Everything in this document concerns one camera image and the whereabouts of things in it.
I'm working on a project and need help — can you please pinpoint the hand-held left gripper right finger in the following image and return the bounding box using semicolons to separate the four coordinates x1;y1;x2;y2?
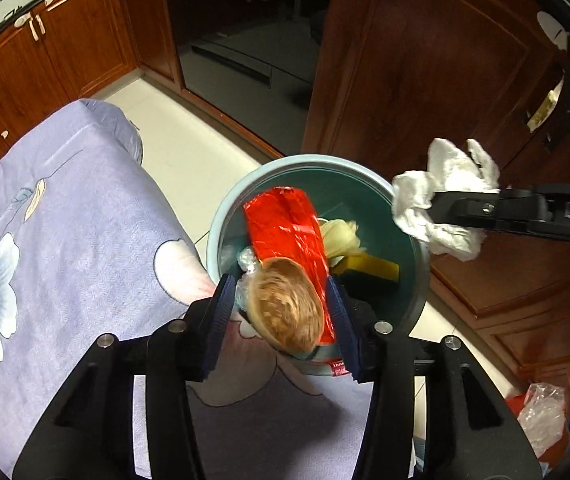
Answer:
326;275;538;480

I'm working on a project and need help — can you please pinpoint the white tissue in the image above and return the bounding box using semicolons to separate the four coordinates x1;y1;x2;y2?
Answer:
391;137;502;262

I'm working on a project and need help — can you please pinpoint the red snack bag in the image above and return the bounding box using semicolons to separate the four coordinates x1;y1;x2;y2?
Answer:
242;186;338;346

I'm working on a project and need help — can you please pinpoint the long pale green corn husk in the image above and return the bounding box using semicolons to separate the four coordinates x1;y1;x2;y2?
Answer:
317;217;368;266

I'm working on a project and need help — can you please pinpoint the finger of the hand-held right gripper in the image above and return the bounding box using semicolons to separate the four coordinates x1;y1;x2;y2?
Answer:
427;186;536;235

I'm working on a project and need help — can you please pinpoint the purple floral tablecloth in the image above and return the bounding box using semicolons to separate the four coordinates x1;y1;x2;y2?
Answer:
0;99;416;480

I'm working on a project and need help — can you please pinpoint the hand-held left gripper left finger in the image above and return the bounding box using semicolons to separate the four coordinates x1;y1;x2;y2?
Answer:
12;272;238;480

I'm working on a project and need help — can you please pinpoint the clear plastic bag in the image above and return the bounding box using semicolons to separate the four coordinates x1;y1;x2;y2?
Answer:
515;382;566;458

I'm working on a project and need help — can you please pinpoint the tall wooden cabinet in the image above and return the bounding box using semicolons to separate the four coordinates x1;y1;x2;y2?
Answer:
302;0;570;391

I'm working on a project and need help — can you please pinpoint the built-in black oven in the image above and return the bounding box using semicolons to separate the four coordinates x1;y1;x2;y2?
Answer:
165;0;336;106

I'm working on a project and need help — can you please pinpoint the tan bowl-shaped fruit shell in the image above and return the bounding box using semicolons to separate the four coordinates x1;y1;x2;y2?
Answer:
245;257;327;353

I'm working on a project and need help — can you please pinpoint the teal bin light blue rim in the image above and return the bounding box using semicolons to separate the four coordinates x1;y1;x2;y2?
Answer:
206;155;431;378

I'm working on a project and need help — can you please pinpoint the wooden drawer cabinet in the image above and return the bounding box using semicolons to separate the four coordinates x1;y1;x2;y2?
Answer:
0;0;140;196

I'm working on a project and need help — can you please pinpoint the clear plastic wrap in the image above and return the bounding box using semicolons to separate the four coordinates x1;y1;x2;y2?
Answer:
235;246;266;311

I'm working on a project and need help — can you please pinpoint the green yellow scouring sponge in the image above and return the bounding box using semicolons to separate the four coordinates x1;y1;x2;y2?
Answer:
332;252;401;291

